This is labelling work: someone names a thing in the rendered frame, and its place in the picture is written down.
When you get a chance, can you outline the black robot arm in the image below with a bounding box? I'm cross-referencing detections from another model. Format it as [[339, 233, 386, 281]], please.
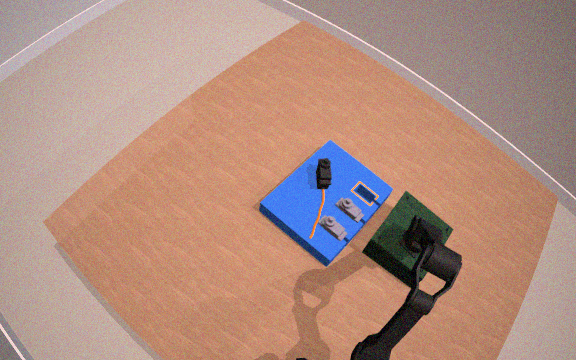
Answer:
[[350, 215, 462, 360]]

